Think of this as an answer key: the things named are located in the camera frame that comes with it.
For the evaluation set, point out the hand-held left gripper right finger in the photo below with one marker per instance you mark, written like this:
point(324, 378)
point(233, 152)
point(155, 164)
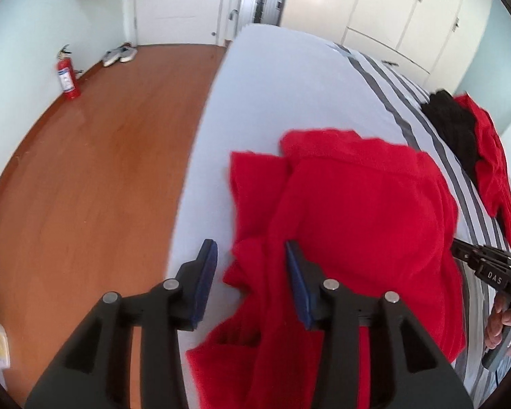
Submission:
point(299, 281)

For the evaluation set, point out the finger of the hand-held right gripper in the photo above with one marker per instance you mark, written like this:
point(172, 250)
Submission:
point(472, 254)

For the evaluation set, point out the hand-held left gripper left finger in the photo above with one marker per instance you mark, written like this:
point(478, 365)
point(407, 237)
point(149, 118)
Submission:
point(204, 281)

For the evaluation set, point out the red garment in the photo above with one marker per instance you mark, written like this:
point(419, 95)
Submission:
point(489, 157)
point(366, 187)

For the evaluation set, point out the black garment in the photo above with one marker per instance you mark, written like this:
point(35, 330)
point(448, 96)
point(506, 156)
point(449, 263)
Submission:
point(451, 128)

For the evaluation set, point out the bed with striped star sheet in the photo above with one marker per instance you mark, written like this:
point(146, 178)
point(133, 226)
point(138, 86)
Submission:
point(289, 85)

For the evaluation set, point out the white shoe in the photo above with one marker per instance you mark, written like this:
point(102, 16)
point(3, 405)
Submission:
point(128, 53)
point(112, 57)

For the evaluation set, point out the red fire extinguisher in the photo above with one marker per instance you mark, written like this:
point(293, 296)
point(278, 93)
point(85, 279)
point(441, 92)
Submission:
point(68, 77)

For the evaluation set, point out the cream wooden wardrobe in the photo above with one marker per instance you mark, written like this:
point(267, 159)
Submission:
point(366, 0)

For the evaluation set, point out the dark ribbed suitcase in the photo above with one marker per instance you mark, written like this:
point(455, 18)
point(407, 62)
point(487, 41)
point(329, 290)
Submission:
point(274, 2)

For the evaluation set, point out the white door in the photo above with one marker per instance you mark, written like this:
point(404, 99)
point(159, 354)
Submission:
point(179, 0)

